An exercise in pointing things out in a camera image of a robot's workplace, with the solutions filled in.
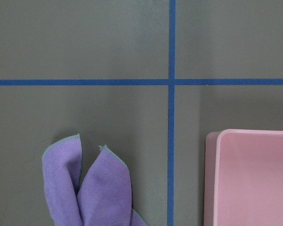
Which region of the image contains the purple microfiber cloth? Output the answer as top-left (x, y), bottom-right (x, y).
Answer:
top-left (42, 134), bottom-right (147, 226)

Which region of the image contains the pink plastic bin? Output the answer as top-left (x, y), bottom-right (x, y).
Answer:
top-left (203, 129), bottom-right (283, 226)

